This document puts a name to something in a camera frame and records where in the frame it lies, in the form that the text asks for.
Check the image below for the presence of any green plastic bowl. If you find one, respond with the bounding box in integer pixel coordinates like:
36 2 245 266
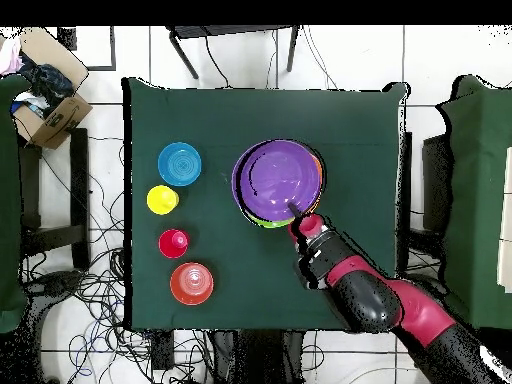
244 211 295 230

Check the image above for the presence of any purple plastic bowl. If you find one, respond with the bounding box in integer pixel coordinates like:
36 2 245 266
230 138 324 224

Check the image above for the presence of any large orange plastic bowl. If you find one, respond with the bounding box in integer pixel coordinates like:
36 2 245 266
313 153 325 213

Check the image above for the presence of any dark green tablecloth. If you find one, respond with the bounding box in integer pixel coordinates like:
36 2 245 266
121 76 411 332

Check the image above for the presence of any blue plastic bowl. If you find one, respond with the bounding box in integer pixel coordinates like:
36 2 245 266
157 141 203 188

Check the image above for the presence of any red plastic cup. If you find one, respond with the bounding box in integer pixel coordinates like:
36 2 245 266
158 228 190 260

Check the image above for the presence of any small red-orange plastic bowl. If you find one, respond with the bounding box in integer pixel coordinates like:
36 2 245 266
169 261 215 307

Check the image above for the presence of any yellow plastic cup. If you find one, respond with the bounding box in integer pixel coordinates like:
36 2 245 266
146 184 180 216

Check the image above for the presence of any black stand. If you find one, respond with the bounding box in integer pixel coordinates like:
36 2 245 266
421 133 455 235

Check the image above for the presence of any green cloth covered table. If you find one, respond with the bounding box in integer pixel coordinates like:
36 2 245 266
0 74 32 334
434 74 512 331

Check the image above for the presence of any black power brick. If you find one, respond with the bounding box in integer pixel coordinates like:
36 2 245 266
150 329 176 371

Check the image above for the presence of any white panel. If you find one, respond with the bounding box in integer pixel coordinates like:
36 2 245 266
496 146 512 294

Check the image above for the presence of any black floor device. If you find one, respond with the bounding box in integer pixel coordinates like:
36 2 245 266
23 269 86 299

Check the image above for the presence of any cardboard box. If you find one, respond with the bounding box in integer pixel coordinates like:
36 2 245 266
11 26 94 150

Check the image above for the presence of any pile of clothes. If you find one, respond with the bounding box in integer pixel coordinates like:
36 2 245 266
0 37 77 119

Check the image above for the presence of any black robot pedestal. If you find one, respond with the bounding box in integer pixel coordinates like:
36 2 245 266
207 329 307 384

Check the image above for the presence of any tangle of floor cables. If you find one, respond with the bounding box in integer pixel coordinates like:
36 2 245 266
19 131 213 384

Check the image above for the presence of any black metal frame table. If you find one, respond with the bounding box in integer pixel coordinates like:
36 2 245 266
165 24 301 80

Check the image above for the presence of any black floor frame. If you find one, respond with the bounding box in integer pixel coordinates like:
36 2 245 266
56 25 117 72

